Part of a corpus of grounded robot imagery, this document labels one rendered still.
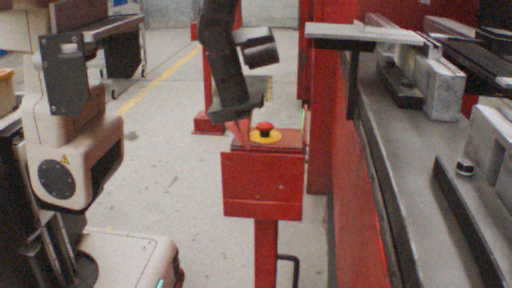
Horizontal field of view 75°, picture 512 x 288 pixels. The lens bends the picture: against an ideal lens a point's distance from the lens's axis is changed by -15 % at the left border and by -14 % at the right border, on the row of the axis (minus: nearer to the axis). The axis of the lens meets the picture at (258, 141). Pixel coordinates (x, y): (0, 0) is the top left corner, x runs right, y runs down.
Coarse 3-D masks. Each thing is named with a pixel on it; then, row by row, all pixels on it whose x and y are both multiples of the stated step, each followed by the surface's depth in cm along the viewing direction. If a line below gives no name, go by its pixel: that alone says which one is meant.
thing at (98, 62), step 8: (112, 8) 330; (120, 8) 346; (144, 24) 407; (144, 32) 410; (144, 40) 413; (144, 48) 415; (96, 56) 387; (144, 56) 421; (88, 64) 357; (96, 64) 338; (104, 64) 337; (144, 64) 419; (144, 72) 421; (104, 80) 346; (112, 80) 345; (112, 88) 347; (112, 96) 350
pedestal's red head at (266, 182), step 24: (240, 144) 82; (264, 144) 82; (288, 144) 82; (240, 168) 73; (264, 168) 73; (288, 168) 72; (240, 192) 76; (264, 192) 75; (288, 192) 74; (240, 216) 78; (264, 216) 77; (288, 216) 77
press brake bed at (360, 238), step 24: (336, 72) 163; (336, 96) 162; (336, 120) 155; (360, 120) 85; (336, 144) 148; (360, 144) 85; (336, 168) 142; (360, 168) 80; (336, 192) 137; (360, 192) 78; (336, 216) 126; (360, 216) 75; (384, 216) 53; (336, 240) 122; (360, 240) 72; (384, 240) 52; (336, 264) 151; (360, 264) 69; (384, 264) 50
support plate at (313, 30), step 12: (312, 24) 94; (324, 24) 95; (336, 24) 96; (312, 36) 82; (324, 36) 81; (336, 36) 81; (348, 36) 80; (360, 36) 80; (372, 36) 80; (384, 36) 81; (396, 36) 82; (408, 36) 83
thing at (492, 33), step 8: (480, 32) 86; (488, 32) 83; (496, 32) 79; (504, 32) 81; (456, 40) 84; (464, 40) 84; (472, 40) 83; (480, 40) 84; (488, 40) 81; (496, 40) 78; (504, 40) 78; (488, 48) 81; (496, 48) 79; (504, 48) 79
